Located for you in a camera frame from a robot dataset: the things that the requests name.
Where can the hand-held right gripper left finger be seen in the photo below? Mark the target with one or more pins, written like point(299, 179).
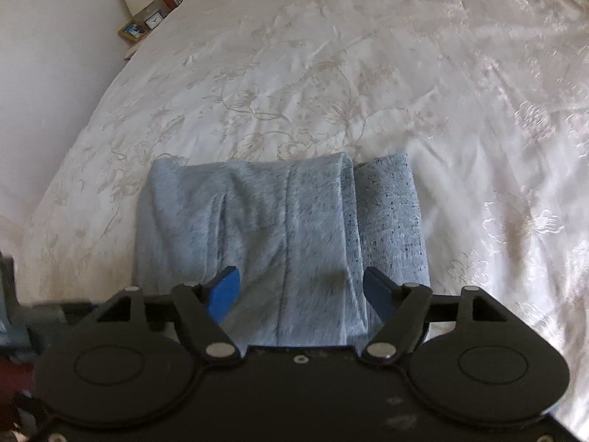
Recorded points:
point(224, 293)

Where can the small white clock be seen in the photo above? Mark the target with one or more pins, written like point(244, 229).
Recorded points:
point(154, 19)

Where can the light blue fleece pants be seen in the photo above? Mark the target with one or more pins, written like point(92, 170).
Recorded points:
point(285, 235)

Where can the white embroidered bed cover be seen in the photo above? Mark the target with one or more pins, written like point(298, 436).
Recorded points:
point(368, 78)

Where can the wooden picture frame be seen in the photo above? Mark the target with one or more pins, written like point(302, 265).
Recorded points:
point(132, 29)

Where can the small red box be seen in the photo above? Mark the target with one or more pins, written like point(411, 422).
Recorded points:
point(164, 0)

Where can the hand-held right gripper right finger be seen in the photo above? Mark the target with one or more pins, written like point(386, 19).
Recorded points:
point(376, 293)

